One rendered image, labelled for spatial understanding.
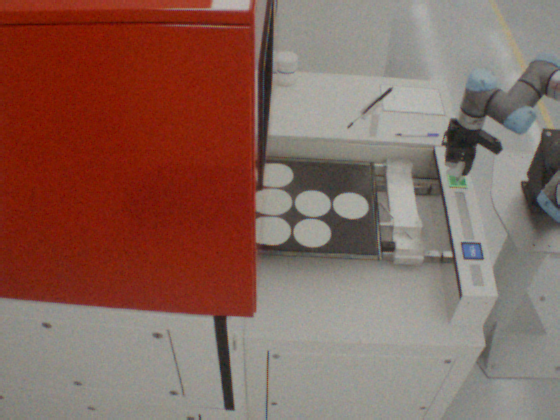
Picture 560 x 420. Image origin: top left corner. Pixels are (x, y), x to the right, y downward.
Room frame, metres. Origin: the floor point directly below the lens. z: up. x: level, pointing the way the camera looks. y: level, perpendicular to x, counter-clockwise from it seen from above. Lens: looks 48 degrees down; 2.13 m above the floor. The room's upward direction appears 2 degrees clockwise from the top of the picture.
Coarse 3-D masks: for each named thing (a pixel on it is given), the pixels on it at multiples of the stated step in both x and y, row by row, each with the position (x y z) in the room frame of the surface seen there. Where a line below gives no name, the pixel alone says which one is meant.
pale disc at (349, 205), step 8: (336, 200) 1.18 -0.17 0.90; (344, 200) 1.18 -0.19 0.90; (352, 200) 1.18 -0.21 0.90; (360, 200) 1.18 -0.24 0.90; (336, 208) 1.15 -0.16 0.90; (344, 208) 1.15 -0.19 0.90; (352, 208) 1.15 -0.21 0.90; (360, 208) 1.15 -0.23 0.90; (368, 208) 1.15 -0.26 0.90; (344, 216) 1.12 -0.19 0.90; (352, 216) 1.12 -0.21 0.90; (360, 216) 1.12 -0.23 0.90
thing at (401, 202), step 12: (384, 168) 1.36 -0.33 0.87; (396, 180) 1.29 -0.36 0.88; (408, 180) 1.29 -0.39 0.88; (396, 192) 1.24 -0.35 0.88; (408, 192) 1.24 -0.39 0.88; (396, 204) 1.19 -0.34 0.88; (408, 204) 1.19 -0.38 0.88; (396, 216) 1.14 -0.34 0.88; (408, 216) 1.15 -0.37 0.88; (420, 240) 1.06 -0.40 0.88; (420, 264) 0.99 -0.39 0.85
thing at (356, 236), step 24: (312, 168) 1.31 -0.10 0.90; (336, 168) 1.31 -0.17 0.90; (360, 168) 1.32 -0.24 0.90; (288, 192) 1.21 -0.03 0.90; (336, 192) 1.21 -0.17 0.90; (360, 192) 1.22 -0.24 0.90; (288, 216) 1.11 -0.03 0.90; (336, 216) 1.12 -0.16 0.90; (288, 240) 1.03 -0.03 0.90; (336, 240) 1.03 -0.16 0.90; (360, 240) 1.04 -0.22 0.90
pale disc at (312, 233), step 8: (304, 224) 1.09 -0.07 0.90; (312, 224) 1.09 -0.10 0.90; (320, 224) 1.09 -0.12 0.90; (296, 232) 1.06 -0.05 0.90; (304, 232) 1.06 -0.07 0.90; (312, 232) 1.06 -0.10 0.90; (320, 232) 1.06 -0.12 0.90; (328, 232) 1.06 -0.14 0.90; (304, 240) 1.03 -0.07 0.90; (312, 240) 1.03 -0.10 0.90; (320, 240) 1.03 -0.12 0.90
